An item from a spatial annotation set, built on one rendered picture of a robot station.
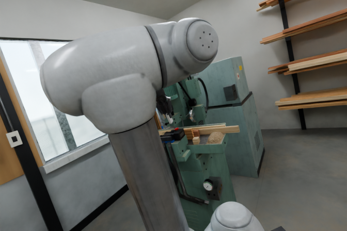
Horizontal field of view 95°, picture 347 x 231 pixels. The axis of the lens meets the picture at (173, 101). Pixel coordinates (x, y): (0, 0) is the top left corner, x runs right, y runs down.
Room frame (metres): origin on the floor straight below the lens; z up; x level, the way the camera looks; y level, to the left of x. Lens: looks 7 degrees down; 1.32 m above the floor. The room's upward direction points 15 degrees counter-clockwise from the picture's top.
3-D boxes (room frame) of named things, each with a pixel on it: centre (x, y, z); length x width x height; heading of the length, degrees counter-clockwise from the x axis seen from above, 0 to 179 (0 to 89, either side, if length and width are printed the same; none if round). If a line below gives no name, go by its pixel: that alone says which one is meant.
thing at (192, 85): (1.33, -0.19, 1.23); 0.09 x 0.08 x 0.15; 150
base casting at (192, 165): (1.33, -0.01, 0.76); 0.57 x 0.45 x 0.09; 150
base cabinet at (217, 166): (1.32, -0.01, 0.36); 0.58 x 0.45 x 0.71; 150
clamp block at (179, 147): (1.01, 0.07, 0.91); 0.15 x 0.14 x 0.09; 60
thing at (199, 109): (1.30, -0.18, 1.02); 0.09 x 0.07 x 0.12; 60
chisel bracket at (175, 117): (1.24, 0.04, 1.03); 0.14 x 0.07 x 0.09; 150
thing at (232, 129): (1.13, -0.10, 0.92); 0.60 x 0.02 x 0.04; 60
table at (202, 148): (1.08, 0.03, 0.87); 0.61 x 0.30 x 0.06; 60
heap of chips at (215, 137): (0.98, -0.20, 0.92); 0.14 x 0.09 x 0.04; 150
